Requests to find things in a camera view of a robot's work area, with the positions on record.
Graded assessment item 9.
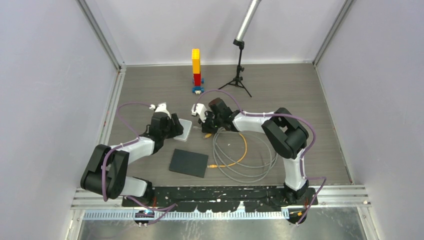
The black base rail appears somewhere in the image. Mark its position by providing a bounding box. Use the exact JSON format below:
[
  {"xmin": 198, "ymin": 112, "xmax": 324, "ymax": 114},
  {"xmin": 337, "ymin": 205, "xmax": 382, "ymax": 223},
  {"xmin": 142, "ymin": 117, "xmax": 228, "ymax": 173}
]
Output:
[{"xmin": 122, "ymin": 185, "xmax": 318, "ymax": 224}]

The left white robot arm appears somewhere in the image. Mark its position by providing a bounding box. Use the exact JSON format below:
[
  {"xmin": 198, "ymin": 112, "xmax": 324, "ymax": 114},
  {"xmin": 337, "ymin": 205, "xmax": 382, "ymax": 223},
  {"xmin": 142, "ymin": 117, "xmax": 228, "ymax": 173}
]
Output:
[{"xmin": 80, "ymin": 112, "xmax": 184, "ymax": 207}]

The black tripod with silver pole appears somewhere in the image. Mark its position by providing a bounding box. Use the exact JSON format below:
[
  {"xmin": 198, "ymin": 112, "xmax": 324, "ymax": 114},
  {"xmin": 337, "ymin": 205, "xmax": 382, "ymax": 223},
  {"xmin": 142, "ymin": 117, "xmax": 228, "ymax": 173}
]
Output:
[{"xmin": 218, "ymin": 0, "xmax": 262, "ymax": 97}]

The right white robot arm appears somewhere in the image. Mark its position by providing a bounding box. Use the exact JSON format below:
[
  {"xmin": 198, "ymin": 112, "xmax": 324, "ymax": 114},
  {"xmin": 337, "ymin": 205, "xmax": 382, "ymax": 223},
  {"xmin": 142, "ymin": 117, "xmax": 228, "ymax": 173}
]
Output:
[{"xmin": 191, "ymin": 97, "xmax": 309, "ymax": 205}]

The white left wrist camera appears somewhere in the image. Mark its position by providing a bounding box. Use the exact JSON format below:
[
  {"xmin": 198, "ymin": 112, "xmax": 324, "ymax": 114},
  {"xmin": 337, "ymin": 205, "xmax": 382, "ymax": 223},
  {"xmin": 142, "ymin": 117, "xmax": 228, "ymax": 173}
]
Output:
[{"xmin": 149, "ymin": 102, "xmax": 171, "ymax": 119}]

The dark grey foam pad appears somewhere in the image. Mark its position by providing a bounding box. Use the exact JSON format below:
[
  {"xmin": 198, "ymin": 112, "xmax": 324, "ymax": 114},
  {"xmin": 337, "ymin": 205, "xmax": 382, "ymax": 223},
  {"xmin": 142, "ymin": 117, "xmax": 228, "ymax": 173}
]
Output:
[{"xmin": 168, "ymin": 149, "xmax": 209, "ymax": 178}]

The grey ethernet cable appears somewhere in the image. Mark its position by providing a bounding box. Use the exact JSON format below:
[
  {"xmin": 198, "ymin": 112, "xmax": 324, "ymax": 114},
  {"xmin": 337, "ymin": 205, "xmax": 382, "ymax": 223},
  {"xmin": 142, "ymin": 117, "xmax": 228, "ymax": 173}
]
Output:
[{"xmin": 192, "ymin": 125, "xmax": 278, "ymax": 184}]

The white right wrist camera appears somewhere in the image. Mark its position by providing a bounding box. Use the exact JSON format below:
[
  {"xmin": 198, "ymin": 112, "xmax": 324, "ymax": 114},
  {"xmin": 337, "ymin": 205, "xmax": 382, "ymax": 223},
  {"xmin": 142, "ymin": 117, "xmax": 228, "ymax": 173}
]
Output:
[{"xmin": 191, "ymin": 103, "xmax": 207, "ymax": 123}]

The colourful toy block tower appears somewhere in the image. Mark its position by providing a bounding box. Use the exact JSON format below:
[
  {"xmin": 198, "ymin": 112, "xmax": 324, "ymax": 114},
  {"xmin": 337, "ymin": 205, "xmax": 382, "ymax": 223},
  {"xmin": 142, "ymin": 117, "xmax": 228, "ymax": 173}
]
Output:
[{"xmin": 191, "ymin": 48, "xmax": 205, "ymax": 95}]

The yellow ethernet cable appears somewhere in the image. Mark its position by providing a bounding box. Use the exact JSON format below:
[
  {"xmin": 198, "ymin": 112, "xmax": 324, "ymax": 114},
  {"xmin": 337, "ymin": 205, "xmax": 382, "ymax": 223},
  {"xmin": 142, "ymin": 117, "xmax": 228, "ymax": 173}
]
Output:
[{"xmin": 203, "ymin": 132, "xmax": 248, "ymax": 170}]

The white network switch box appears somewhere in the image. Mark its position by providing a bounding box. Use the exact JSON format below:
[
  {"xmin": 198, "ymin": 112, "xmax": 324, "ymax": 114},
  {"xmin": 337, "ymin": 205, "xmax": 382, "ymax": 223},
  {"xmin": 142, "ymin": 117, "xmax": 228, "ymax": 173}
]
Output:
[{"xmin": 173, "ymin": 118, "xmax": 193, "ymax": 142}]

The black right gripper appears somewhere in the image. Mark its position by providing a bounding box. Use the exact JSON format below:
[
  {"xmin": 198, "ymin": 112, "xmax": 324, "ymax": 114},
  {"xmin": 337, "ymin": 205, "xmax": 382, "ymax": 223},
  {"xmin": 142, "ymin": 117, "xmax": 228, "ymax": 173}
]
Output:
[{"xmin": 198, "ymin": 111, "xmax": 223, "ymax": 136}]

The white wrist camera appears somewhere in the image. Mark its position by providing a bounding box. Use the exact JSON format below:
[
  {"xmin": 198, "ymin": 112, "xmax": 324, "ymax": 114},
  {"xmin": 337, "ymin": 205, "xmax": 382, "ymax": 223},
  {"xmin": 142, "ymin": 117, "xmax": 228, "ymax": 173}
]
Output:
[
  {"xmin": 149, "ymin": 102, "xmax": 171, "ymax": 119},
  {"xmin": 191, "ymin": 103, "xmax": 207, "ymax": 123}
]

